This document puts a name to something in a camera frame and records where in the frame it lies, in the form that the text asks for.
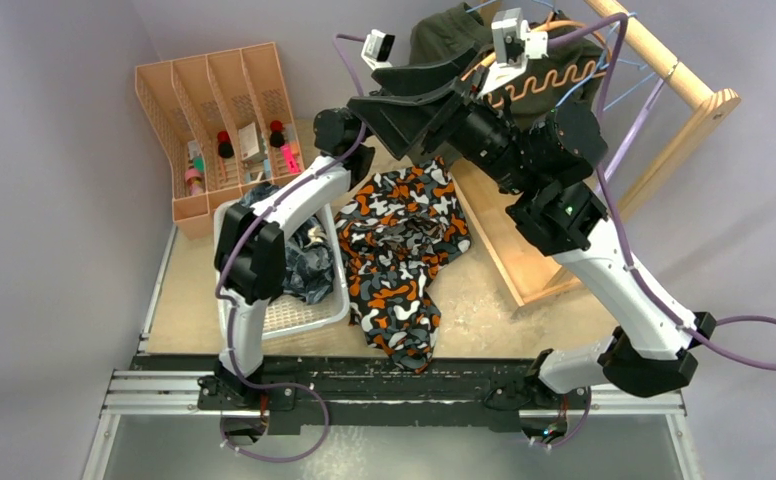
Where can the orange hanger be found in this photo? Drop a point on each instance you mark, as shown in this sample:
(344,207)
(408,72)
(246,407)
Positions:
(561,34)

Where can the dark leaf print shorts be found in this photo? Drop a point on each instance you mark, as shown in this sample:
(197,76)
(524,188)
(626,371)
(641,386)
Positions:
(309,258)

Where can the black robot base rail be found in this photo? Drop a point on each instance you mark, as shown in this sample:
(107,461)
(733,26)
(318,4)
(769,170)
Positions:
(360,391)

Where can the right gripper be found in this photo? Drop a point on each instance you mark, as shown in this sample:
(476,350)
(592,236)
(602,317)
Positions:
(424,97)

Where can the pink small bottle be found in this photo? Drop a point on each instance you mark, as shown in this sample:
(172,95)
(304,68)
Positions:
(194,180)

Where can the red black marker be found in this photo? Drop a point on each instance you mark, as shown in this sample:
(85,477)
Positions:
(277,137)

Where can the olive green shorts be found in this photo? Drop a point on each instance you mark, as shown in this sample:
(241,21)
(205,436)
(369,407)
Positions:
(440,35)

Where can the peach plastic desk organizer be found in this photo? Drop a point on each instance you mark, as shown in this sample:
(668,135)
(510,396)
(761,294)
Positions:
(196,105)

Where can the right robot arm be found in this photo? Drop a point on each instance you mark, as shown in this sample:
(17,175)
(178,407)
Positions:
(545,168)

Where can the orange camouflage shorts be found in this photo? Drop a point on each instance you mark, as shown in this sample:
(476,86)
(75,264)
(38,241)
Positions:
(396,233)

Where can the pink highlighter marker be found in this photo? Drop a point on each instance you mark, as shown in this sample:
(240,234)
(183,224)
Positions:
(290,159)

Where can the white plastic basket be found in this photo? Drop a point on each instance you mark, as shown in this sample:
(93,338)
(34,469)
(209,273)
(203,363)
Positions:
(287,315)

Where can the white medicine box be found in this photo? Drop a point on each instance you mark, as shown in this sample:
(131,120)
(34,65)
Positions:
(251,144)

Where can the wooden clothes rack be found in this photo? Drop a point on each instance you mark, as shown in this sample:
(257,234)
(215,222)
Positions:
(518,274)

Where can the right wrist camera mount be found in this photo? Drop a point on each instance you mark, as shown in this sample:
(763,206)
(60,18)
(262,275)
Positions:
(515,45)

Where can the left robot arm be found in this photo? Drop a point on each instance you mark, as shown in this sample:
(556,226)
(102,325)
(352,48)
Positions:
(250,244)

